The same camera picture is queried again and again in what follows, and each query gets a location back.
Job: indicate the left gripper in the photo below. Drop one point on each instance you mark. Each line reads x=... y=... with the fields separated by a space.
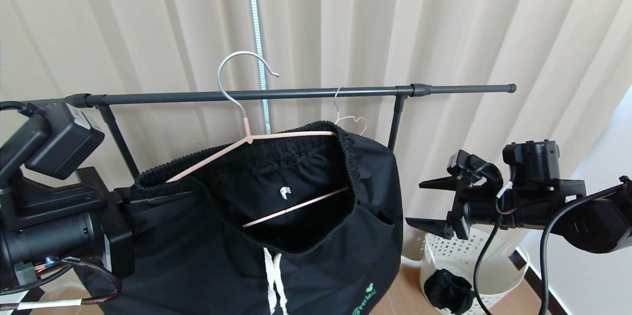
x=59 y=241

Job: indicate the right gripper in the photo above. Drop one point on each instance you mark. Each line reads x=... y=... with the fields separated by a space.
x=489 y=214

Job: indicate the black shorts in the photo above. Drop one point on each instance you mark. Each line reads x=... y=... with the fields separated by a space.
x=197 y=265

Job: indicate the pink clothes hanger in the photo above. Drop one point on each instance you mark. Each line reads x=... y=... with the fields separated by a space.
x=335 y=102
x=247 y=130

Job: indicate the white laundry basket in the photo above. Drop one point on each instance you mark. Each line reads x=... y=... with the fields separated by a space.
x=498 y=270

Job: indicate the black clothes rack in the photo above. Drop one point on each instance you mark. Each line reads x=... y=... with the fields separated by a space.
x=345 y=92

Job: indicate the black garment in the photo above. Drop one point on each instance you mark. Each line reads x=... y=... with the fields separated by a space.
x=447 y=290

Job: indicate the beige curtain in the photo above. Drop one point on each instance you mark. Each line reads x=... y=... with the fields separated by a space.
x=444 y=23

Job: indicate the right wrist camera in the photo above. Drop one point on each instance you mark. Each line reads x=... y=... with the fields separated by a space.
x=469 y=167

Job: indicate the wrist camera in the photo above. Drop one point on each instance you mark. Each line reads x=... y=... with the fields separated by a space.
x=469 y=167
x=64 y=142

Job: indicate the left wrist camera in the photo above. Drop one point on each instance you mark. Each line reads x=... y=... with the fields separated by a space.
x=64 y=142

